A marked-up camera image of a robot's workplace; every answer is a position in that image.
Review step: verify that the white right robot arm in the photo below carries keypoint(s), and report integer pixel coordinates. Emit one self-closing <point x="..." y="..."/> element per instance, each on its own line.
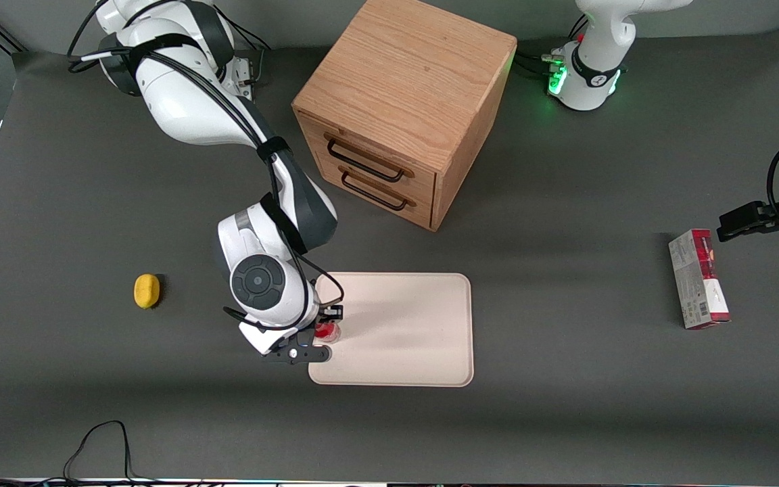
<point x="186" y="108"/>

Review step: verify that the yellow lemon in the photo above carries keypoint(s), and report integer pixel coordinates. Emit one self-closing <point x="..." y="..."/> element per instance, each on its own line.
<point x="147" y="291"/>

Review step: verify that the white rectangular tray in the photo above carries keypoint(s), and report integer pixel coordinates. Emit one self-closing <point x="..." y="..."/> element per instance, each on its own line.
<point x="403" y="331"/>

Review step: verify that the red plaid carton box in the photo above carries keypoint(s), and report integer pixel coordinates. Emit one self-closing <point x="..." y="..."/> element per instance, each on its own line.
<point x="697" y="284"/>

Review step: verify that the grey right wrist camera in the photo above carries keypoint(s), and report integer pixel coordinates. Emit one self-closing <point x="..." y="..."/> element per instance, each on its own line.
<point x="295" y="355"/>

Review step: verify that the wooden two-drawer cabinet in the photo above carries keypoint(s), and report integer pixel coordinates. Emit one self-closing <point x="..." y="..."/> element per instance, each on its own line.
<point x="403" y="74"/>

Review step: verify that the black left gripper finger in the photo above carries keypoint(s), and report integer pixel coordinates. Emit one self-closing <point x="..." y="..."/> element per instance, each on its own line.
<point x="748" y="220"/>

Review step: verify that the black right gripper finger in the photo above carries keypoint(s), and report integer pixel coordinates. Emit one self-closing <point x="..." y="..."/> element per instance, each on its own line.
<point x="332" y="312"/>
<point x="307" y="338"/>

